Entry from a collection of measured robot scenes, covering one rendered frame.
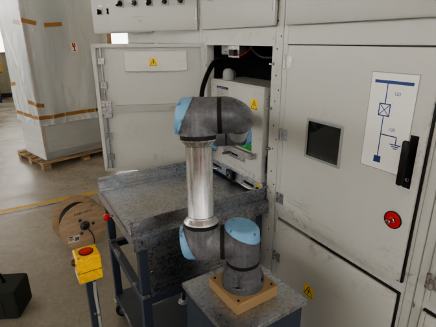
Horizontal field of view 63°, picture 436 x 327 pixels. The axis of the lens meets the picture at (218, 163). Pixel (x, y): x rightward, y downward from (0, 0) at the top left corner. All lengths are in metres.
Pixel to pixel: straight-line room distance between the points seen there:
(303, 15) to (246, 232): 0.82
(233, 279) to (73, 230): 1.99
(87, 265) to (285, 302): 0.69
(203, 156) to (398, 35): 0.67
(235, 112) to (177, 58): 1.09
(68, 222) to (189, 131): 2.05
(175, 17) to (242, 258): 1.49
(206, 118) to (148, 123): 1.15
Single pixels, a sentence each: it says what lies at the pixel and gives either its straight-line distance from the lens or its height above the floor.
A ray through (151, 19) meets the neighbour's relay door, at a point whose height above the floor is 1.72.
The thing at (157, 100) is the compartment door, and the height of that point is 1.26.
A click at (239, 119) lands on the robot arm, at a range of 1.08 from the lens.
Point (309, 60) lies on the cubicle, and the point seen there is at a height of 1.52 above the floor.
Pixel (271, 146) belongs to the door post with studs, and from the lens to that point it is 1.66.
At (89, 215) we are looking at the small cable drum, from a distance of 3.03.
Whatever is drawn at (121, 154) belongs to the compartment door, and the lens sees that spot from 2.25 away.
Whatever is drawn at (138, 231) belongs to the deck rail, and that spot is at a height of 0.86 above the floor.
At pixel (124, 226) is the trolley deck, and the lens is 1.58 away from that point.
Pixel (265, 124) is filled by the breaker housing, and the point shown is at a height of 1.22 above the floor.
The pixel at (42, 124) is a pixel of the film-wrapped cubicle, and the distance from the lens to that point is 5.08.
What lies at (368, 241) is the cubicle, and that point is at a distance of 1.36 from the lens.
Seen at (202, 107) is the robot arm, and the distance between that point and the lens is 1.07.
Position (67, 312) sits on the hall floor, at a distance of 2.56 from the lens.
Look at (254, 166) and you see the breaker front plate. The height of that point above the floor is 1.00.
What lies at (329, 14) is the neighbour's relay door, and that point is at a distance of 1.36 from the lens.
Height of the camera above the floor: 1.59
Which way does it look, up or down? 19 degrees down
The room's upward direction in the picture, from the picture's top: straight up
